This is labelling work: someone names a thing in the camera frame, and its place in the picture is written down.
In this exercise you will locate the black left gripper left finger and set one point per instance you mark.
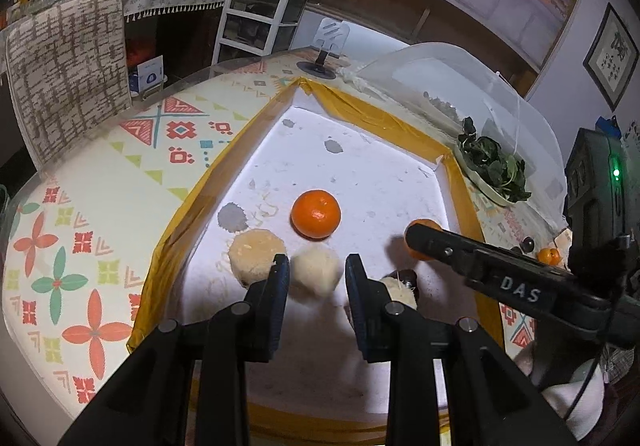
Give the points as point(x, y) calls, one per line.
point(146, 401)

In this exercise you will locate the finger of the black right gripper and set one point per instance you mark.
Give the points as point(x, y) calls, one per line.
point(540, 291)

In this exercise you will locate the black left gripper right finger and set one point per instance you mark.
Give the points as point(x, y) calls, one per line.
point(489, 400)

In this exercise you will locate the orange mandarin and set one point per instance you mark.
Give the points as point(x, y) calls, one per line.
point(415, 239)
point(316, 214)

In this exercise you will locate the small mandarin on table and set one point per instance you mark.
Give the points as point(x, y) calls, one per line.
point(549, 256)

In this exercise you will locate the plate of green spinach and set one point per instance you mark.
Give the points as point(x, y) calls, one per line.
point(502, 172)

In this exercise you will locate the white mesh food cover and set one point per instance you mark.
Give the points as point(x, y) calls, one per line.
point(444, 84)

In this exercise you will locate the pale fruit chunk with plum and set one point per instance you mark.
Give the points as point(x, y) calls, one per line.
point(402, 285)

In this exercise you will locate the patterned tablecloth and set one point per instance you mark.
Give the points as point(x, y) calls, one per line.
point(82, 235)

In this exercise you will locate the framed calligraphy picture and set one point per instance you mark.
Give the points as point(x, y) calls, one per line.
point(612, 57)

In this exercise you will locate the orange mandarin in tray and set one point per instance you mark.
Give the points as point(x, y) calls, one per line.
point(316, 214)

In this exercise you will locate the white tray with yellow rim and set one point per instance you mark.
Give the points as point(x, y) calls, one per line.
point(317, 389)

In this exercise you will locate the phone stand with white card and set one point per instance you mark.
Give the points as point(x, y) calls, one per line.
point(329, 39)

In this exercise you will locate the white plastic drawer unit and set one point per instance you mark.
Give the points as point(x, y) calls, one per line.
point(256, 28)

